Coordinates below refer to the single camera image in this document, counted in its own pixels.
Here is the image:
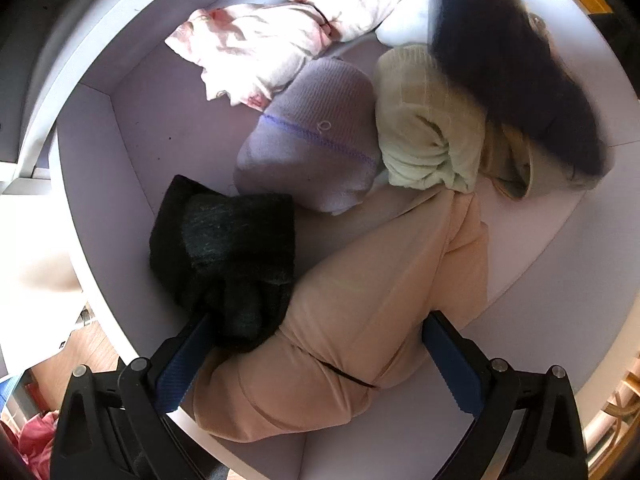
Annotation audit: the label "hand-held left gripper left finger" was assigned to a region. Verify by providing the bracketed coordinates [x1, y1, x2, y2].
[50, 307, 226, 480]

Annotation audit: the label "pale green knit sweater roll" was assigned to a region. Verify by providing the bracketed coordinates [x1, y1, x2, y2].
[374, 45, 488, 193]

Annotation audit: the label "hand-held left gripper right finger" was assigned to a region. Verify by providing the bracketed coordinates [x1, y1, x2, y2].
[422, 310, 588, 480]

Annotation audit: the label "white soft cloth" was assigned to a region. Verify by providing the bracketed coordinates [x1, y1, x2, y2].
[375, 0, 451, 48]

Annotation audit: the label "lavender knit sweater roll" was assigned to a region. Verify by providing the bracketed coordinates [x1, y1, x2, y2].
[234, 57, 378, 216]

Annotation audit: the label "white drawer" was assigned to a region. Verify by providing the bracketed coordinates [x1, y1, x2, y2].
[50, 0, 638, 480]

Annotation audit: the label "black fuzzy cloth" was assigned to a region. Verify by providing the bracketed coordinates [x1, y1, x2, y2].
[430, 0, 616, 186]

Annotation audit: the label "khaki garment roll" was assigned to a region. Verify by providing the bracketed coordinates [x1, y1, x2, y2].
[480, 120, 591, 203]

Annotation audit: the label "beige pants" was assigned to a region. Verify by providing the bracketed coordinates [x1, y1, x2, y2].
[192, 187, 491, 445]

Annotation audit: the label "white cabinet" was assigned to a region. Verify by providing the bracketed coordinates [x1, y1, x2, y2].
[0, 0, 236, 181]

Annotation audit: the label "pink cloth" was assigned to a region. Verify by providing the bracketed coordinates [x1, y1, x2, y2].
[17, 407, 63, 480]

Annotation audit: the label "black knit garment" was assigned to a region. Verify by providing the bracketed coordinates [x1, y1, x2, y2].
[149, 175, 296, 353]

